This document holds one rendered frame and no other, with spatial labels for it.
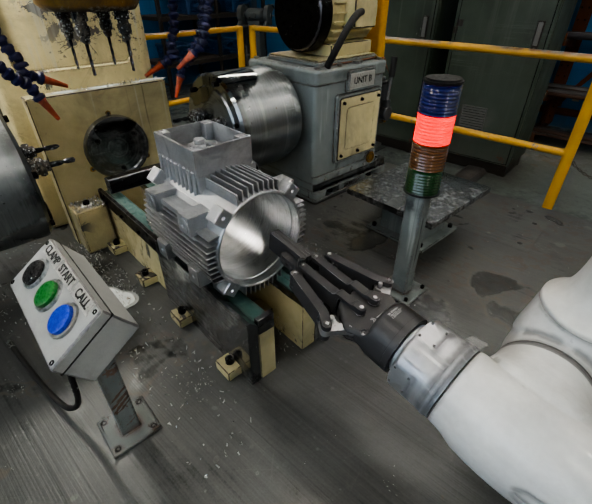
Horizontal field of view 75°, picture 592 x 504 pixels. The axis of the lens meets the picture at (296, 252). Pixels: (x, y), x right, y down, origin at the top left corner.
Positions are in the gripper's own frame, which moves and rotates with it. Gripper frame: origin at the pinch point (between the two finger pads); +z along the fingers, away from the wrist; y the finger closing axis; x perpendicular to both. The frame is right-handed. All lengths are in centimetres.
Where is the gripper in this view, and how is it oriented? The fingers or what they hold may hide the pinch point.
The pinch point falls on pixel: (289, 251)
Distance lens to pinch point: 53.8
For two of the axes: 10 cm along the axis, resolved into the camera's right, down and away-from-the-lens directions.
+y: -7.4, 3.8, -5.5
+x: -0.9, 7.6, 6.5
